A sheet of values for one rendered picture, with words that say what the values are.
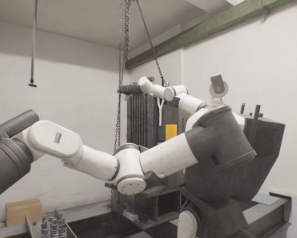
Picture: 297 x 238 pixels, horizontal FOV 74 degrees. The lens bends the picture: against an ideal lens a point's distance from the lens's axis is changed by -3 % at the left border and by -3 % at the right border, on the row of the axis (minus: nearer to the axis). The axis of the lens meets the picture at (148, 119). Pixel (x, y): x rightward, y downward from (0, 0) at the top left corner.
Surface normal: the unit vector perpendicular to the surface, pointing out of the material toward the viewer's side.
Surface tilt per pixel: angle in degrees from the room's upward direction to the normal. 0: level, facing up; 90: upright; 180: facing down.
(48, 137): 72
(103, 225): 90
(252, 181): 98
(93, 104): 90
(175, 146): 58
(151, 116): 90
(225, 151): 94
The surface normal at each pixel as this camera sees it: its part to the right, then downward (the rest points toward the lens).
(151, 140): -0.62, -0.04
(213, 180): -0.30, 0.29
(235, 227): 0.47, -0.56
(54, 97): 0.59, -0.04
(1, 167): 0.76, -0.27
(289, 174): -0.80, -0.03
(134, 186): 0.16, 0.69
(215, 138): -0.33, -0.19
